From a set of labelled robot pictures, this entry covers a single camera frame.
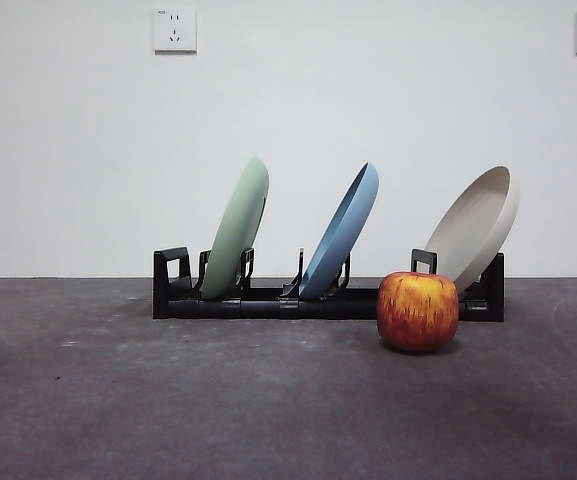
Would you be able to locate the black plate rack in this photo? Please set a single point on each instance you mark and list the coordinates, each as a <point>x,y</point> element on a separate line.
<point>263,307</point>

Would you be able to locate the green round plate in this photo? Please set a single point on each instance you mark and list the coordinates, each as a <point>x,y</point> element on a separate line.
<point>235,225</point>

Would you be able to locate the blue round plate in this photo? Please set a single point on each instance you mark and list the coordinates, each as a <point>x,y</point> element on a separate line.
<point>343,225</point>

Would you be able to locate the beige round plate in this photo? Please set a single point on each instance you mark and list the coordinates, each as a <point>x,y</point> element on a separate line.
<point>473,225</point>

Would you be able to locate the red yellow apple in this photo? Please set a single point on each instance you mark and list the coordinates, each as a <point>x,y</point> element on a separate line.
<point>417,312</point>

